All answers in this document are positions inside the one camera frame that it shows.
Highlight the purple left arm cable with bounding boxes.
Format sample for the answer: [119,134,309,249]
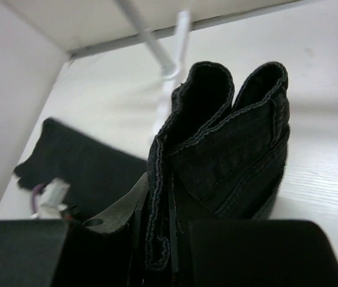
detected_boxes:
[30,184,46,218]

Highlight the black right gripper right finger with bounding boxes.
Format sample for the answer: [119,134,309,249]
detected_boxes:
[168,179,338,286]

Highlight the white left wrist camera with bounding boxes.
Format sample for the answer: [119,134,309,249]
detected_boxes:
[39,178,70,210]

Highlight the black denim trousers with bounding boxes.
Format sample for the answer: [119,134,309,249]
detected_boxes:
[14,62,290,271]

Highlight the white clothes rack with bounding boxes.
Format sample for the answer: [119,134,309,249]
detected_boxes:
[116,1,192,138]

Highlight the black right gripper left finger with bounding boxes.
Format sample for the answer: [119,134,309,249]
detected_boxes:
[0,175,147,286]

